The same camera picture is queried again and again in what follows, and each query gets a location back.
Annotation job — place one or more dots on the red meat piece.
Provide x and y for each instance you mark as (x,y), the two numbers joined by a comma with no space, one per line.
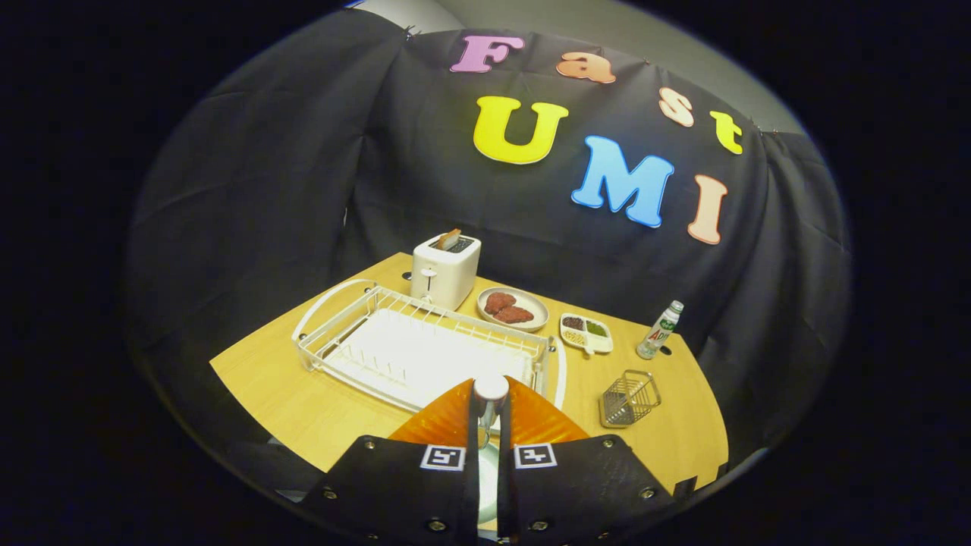
(498,302)
(516,315)

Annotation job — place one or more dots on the black backdrop cloth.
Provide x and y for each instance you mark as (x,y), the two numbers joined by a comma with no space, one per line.
(303,152)

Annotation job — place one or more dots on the toast slice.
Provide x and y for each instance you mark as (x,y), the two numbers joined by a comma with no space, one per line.
(448,239)

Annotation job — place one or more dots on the white divided condiment tray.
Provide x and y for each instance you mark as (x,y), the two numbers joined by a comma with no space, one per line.
(603,343)

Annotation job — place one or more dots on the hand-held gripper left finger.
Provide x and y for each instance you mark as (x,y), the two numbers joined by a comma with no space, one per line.
(394,493)

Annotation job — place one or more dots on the metal spoon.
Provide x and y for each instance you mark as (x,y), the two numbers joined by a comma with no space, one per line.
(491,388)

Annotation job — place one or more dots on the small beige plate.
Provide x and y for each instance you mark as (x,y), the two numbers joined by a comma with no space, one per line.
(535,303)

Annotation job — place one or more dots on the pale green plate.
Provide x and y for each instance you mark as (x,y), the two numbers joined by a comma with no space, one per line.
(488,485)

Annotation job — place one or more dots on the white toaster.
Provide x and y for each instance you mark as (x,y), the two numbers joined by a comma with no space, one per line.
(444,277)

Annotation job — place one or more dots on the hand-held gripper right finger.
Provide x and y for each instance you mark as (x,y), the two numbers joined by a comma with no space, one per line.
(584,493)

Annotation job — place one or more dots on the white drink bottle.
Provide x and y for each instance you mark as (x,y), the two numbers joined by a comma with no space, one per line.
(658,334)

